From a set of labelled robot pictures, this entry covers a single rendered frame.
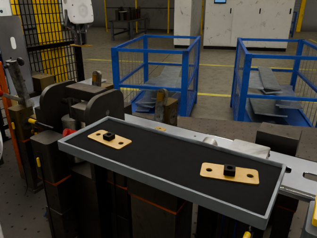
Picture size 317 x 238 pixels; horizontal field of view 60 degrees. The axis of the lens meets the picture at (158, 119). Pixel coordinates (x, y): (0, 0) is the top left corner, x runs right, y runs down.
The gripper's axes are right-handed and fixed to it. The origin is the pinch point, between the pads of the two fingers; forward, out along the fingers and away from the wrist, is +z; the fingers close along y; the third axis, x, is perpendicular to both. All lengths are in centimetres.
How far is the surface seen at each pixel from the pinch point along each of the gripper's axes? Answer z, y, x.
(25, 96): 18.5, -18.2, 10.9
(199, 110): 125, 256, 63
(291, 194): 28, -12, -76
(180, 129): 27.4, 3.9, -39.6
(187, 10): 10, 708, 316
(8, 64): 7.0, -21.1, 12.2
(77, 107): 11.9, -28.2, -27.4
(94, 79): 18.5, 11.9, 7.1
